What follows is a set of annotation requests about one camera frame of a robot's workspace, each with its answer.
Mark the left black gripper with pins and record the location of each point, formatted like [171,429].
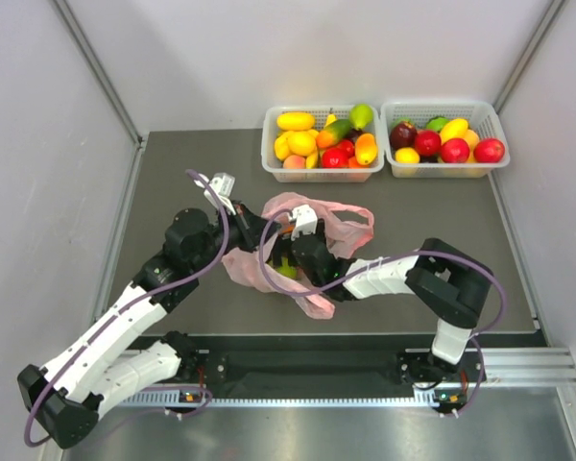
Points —
[249,225]

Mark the yellow lemon right basket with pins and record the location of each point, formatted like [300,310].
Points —
[407,155]

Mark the grey slotted cable duct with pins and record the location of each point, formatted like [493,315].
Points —
[175,398]

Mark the dark red apple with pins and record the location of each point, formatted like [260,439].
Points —
[402,135]

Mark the red apple front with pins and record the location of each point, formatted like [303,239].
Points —
[455,150]

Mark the right white plastic basket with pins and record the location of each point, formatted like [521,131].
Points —
[483,123]

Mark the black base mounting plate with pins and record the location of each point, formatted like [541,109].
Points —
[307,360]

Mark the yellow lemon basket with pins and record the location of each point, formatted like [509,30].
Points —
[407,155]
[301,143]

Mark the yellow lemon far left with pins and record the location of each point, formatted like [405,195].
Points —
[281,148]

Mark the green pear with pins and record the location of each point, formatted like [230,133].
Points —
[360,116]

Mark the red apple middle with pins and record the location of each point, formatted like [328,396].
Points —
[427,143]

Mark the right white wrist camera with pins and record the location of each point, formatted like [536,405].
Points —
[304,220]

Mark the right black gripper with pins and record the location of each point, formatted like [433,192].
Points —
[282,244]

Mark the green lime in bag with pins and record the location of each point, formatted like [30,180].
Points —
[288,271]

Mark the white plastic basket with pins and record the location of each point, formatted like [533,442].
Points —
[345,143]
[483,123]

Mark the yellow mango right basket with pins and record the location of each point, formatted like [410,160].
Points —
[455,128]

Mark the red apple far right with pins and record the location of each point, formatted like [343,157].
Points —
[489,150]

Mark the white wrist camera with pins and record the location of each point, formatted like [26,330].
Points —
[304,220]
[221,184]

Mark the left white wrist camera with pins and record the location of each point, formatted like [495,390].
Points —
[221,184]

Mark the left white plastic basket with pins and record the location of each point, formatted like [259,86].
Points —
[345,143]

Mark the green orange mango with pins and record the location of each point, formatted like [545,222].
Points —
[333,133]

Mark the yellow mango from bag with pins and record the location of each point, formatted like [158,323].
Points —
[296,121]

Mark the orange yellow mango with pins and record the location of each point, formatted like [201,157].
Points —
[366,149]

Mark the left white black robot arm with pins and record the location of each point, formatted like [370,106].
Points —
[71,393]

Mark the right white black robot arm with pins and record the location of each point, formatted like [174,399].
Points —
[451,284]

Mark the peach fruit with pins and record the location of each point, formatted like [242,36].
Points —
[294,162]

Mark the red apple left basket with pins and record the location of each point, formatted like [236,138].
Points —
[334,157]

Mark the yellow lemon left basket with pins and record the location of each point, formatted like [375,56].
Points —
[301,143]

